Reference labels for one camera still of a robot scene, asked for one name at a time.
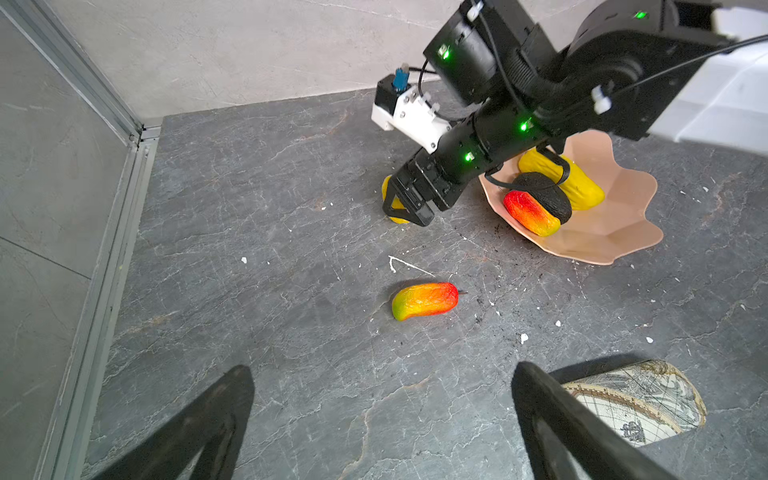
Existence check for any yellow fake apple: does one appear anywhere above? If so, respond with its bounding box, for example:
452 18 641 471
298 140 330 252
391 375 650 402
381 175 409 225

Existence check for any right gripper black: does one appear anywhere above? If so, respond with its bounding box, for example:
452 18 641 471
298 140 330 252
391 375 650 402
381 1 576 227

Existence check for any red yellow fake mango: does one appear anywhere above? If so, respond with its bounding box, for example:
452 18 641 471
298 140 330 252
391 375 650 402
392 282 460 321
503 191 561 237

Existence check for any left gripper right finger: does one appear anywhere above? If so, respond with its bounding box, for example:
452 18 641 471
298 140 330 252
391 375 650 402
511 361 674 479

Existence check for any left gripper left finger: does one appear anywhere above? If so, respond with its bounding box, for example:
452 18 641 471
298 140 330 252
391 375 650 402
97 365 255 479

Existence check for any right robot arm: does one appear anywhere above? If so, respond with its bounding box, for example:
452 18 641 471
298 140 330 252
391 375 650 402
372 1 767 226

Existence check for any pink scalloped fruit bowl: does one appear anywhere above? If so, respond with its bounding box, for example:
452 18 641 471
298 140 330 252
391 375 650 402
479 130 663 265

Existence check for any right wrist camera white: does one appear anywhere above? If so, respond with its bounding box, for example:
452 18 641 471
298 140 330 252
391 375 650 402
371 64 451 153

